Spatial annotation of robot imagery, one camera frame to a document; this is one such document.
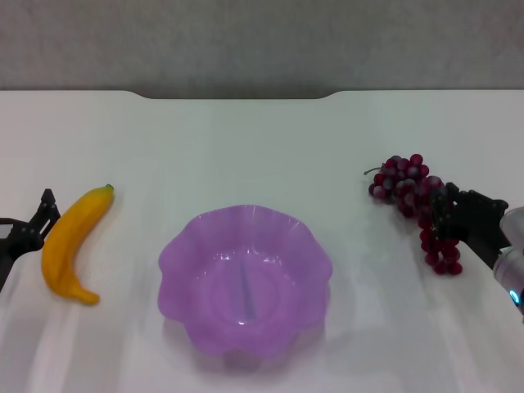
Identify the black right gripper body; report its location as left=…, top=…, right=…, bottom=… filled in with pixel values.
left=449, top=183, right=511, bottom=271

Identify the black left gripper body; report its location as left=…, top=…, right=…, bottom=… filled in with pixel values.
left=0, top=218, right=45, bottom=292

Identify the yellow banana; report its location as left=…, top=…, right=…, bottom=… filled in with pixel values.
left=41, top=183, right=115, bottom=306

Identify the dark red grape bunch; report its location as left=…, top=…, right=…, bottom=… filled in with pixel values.
left=363, top=154, right=463, bottom=276

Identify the purple wavy plastic bowl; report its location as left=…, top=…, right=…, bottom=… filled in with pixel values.
left=157, top=203, right=334, bottom=361

